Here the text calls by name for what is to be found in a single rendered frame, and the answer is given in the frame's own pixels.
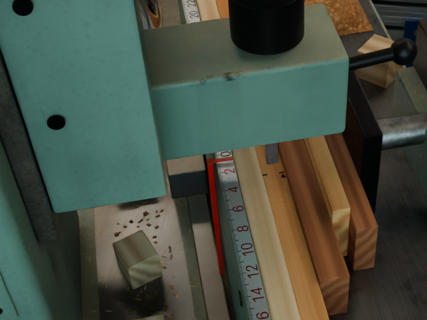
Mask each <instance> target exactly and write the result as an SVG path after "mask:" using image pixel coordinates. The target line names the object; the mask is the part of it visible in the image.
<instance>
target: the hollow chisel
mask: <svg viewBox="0 0 427 320"><path fill-rule="evenodd" d="M264 148H265V158H266V162H267V164H275V163H278V143H272V144H267V145H264Z"/></svg>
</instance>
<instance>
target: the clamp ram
mask: <svg viewBox="0 0 427 320"><path fill-rule="evenodd" d="M426 127H427V112H426V113H421V114H413V115H408V116H400V117H393V118H388V119H380V120H376V117H375V115H374V113H373V111H372V109H371V106H370V104H369V101H368V100H367V97H366V95H365V93H364V91H363V88H362V86H361V84H360V82H359V80H358V77H357V75H356V72H355V70H352V71H349V72H348V95H347V107H346V127H345V130H344V131H343V132H342V135H343V137H344V139H345V142H346V145H347V147H348V150H349V153H350V154H351V158H352V160H353V162H354V165H355V168H356V170H357V173H358V176H359V177H360V180H361V183H362V185H363V188H364V191H365V193H366V195H367V199H368V200H369V203H370V206H371V208H372V211H373V214H374V213H375V210H376V199H377V186H378V180H379V167H380V161H381V151H382V150H388V149H395V148H400V147H408V146H412V145H419V144H423V143H424V139H425V131H426Z"/></svg>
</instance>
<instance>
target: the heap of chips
mask: <svg viewBox="0 0 427 320"><path fill-rule="evenodd" d="M313 4H324V5H325V6H326V8H327V10H328V12H329V15H330V17H331V19H332V21H333V23H334V26H335V28H336V30H337V32H338V34H339V36H343V35H348V34H356V33H361V32H369V31H373V28H372V26H371V24H370V22H369V20H368V18H367V16H366V15H365V13H364V11H363V9H362V7H361V5H360V3H359V1H358V0H304V5H305V6H308V5H313Z"/></svg>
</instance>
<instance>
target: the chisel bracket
mask: <svg viewBox="0 0 427 320"><path fill-rule="evenodd" d="M143 34H144V42H145V47H146V56H147V64H148V69H149V78H150V83H151V91H152V98H153V102H154V109H155V114H156V121H157V125H158V133H159V140H160V144H161V151H162V155H163V160H164V161H166V160H170V159H178V158H182V157H190V156H198V155H202V154H210V153H214V152H222V151H227V150H235V149H242V148H247V147H255V146H260V145H267V144H272V143H279V142H287V141H292V140H299V139H304V138H312V137H319V136H324V135H331V134H336V133H342V132H343V131H344V130H345V127H346V107H347V95H348V72H349V57H348V55H347V53H346V50H345V49H344V46H343V44H342V41H341V39H340V37H339V34H338V32H337V30H336V28H335V26H334V23H333V21H332V19H331V17H330V15H329V12H328V10H327V8H326V6H325V5H324V4H313V5H308V6H304V37H303V39H302V41H301V42H300V43H299V44H298V45H297V46H296V47H294V48H292V49H291V50H288V51H286V52H283V53H279V54H275V55H256V54H252V53H248V52H246V51H243V50H241V49H239V48H238V47H237V46H236V45H235V44H234V43H233V42H232V39H231V33H230V23H229V17H227V18H219V19H214V20H205V21H200V22H193V23H184V24H180V25H171V26H166V27H158V28H153V29H146V30H143Z"/></svg>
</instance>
